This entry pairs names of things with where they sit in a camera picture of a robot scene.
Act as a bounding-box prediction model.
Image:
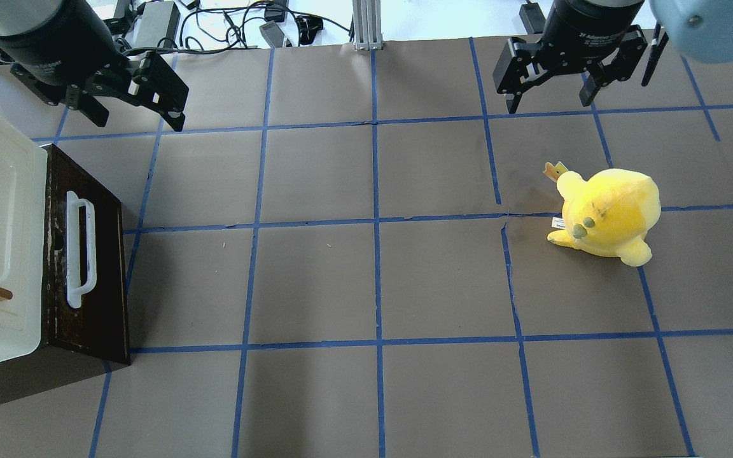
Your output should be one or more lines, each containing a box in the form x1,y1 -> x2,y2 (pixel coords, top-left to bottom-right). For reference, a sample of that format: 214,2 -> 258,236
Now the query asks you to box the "grey power supply box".
130,1 -> 180,48

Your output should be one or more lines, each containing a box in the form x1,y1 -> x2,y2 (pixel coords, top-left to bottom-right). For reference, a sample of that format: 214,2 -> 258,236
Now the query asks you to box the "black power adapter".
259,21 -> 293,48

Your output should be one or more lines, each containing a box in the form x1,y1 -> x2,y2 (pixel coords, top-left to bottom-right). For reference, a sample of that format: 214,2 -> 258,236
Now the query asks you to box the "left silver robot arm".
0,1 -> 189,132

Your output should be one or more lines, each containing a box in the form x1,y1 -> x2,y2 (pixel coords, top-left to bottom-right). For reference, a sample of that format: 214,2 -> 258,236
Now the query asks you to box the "dark brown wooden drawer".
0,144 -> 130,405

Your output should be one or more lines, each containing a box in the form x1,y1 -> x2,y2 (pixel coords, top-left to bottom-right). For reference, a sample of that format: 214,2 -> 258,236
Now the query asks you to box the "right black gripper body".
535,25 -> 631,83

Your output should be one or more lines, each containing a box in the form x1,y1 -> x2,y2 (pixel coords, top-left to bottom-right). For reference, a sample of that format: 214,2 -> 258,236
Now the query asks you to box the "black cable bundle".
176,0 -> 351,55

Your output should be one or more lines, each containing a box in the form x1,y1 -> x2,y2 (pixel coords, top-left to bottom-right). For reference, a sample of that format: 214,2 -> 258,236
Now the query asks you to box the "aluminium frame post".
352,0 -> 384,50

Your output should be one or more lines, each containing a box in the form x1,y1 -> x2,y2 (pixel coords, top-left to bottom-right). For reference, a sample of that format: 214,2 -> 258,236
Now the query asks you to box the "white drawer handle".
65,191 -> 98,309

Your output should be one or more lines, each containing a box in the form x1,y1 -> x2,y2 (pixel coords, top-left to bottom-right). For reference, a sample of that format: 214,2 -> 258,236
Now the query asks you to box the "yellow plush toy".
543,162 -> 662,267

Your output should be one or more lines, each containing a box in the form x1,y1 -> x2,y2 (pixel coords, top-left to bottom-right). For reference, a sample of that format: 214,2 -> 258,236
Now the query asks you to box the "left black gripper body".
10,50 -> 162,106

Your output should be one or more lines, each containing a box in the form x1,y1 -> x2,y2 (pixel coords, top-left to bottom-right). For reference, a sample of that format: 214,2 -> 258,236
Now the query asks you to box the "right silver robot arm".
492,1 -> 733,114

